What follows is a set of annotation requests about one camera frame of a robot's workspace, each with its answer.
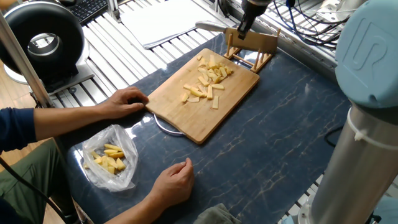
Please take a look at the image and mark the olive trousers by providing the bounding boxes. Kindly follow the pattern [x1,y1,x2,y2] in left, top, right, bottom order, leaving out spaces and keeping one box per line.
[0,140,78,224]

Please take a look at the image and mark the black keyboard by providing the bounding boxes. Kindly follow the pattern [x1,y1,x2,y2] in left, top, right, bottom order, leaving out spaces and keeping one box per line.
[59,0,111,27]

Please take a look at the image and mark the person's left hand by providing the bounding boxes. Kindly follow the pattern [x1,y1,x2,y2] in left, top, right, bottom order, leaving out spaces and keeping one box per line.
[98,87,150,119]

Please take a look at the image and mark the wooden pole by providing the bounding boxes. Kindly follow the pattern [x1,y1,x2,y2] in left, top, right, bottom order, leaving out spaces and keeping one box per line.
[0,12,58,120]

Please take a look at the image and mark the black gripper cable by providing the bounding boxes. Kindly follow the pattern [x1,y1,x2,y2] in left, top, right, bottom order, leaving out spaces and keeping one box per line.
[269,0,358,45]

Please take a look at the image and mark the dark blue marble mat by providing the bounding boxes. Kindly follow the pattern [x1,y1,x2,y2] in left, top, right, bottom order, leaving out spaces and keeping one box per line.
[59,34,352,224]

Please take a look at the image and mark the person's right hand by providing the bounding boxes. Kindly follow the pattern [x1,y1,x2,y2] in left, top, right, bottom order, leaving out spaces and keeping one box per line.
[146,159,195,206]

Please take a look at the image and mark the wooden knife rack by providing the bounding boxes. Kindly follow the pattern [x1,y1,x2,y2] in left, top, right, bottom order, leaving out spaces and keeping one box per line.
[224,28,280,74]

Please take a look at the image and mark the steel cleaver knife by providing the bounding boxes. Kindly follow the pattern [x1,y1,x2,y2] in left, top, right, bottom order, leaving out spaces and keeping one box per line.
[195,21,279,55]

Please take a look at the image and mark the person's right forearm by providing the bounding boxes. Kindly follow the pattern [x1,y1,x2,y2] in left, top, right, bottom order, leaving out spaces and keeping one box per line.
[109,196,156,224]

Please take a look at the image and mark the black round ring lamp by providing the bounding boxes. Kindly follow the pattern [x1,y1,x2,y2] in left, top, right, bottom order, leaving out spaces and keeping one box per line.
[0,2,94,94]

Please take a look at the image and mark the plastic bag of potato sticks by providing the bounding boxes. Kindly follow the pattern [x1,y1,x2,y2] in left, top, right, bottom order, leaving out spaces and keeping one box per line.
[83,124,137,191]

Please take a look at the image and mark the bamboo cutting board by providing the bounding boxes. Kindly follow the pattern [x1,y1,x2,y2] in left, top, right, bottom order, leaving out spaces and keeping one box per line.
[144,49,261,145]

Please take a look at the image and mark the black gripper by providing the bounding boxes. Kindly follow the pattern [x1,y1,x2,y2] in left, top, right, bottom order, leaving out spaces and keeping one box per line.
[236,0,271,39]

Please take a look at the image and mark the person's left forearm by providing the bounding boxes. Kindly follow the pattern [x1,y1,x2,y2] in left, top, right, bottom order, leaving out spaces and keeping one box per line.
[0,103,108,150]

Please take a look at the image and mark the white sheet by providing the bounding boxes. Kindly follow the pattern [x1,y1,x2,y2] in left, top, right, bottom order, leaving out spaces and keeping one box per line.
[120,0,215,50]

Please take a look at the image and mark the grey-green cloth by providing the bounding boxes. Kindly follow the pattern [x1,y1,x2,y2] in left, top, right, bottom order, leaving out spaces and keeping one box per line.
[192,202,242,224]

